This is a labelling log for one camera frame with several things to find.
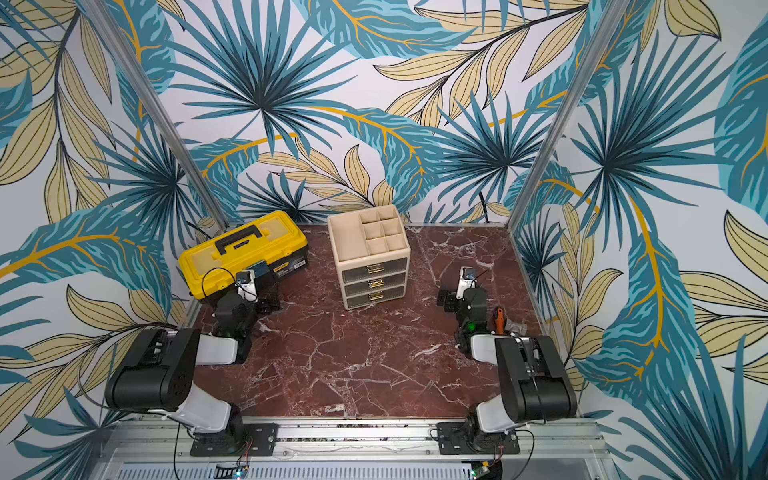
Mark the left corner aluminium post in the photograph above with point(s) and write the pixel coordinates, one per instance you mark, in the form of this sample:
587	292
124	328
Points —
108	29

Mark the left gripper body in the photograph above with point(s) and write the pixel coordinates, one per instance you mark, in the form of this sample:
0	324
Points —
262	307

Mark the yellow black toolbox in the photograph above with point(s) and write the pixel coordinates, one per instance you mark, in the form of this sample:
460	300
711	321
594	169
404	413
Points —
271	246

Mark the aluminium front rail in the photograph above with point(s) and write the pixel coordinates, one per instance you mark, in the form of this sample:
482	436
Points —
336	448

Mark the beige drawer organizer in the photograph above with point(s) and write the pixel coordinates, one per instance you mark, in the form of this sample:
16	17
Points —
365	237

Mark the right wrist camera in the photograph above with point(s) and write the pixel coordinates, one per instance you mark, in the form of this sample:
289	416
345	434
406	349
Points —
467	280

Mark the clear bottom drawer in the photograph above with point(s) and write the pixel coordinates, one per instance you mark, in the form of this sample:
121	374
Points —
372	298

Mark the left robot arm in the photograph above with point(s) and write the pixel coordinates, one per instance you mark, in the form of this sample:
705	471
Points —
156	376

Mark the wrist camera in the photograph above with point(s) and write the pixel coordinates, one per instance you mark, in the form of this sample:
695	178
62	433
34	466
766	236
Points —
246	283
467	280

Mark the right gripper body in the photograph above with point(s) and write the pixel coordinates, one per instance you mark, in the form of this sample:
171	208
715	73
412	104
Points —
452	299

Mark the clear middle drawer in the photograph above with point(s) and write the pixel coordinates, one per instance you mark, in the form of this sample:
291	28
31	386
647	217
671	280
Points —
374	284

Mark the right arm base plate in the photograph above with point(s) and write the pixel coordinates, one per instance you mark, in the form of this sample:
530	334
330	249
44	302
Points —
464	438

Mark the right corner aluminium post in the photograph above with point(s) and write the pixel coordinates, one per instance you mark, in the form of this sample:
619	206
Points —
560	93

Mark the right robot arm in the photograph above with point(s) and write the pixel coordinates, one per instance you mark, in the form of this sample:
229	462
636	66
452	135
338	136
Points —
533	382

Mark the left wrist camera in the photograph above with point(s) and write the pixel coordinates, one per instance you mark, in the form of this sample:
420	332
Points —
246	283

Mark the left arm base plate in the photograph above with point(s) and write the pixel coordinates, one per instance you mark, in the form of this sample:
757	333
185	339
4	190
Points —
256	440

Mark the corner aluminium post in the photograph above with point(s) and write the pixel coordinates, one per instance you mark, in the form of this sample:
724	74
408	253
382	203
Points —
560	93
108	29

